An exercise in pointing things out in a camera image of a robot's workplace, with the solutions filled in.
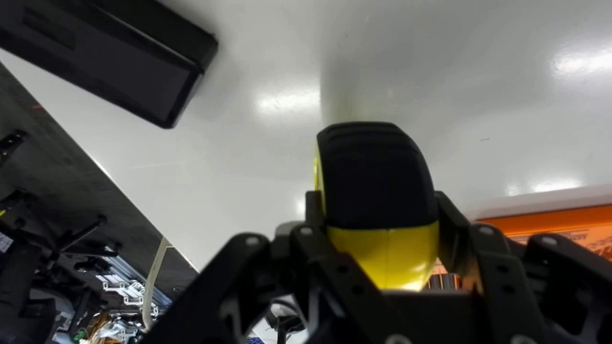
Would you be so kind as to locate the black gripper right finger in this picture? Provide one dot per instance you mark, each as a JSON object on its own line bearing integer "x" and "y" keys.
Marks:
{"x": 542, "y": 287}

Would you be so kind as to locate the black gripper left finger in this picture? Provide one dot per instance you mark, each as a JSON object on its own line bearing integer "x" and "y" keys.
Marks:
{"x": 255, "y": 287}

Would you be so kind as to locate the orange plastic tray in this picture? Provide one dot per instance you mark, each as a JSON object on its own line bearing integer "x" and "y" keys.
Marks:
{"x": 555, "y": 220}

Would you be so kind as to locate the yellow black measuring tape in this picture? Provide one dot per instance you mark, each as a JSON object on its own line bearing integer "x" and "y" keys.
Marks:
{"x": 376, "y": 184}

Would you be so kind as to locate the black rectangular box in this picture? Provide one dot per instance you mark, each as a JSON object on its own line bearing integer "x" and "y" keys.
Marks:
{"x": 115, "y": 57}

